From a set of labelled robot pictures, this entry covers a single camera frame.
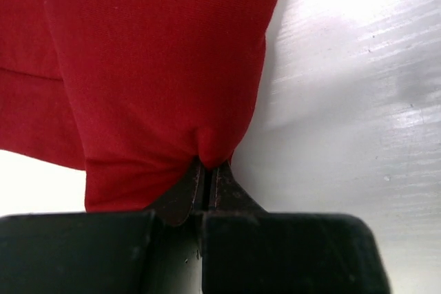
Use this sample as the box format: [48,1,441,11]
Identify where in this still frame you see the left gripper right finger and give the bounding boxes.
[199,163,391,293]

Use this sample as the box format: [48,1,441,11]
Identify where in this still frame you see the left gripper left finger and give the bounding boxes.
[1,162,203,293]

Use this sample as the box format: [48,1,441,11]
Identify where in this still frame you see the red t shirt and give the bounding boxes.
[1,0,277,212]

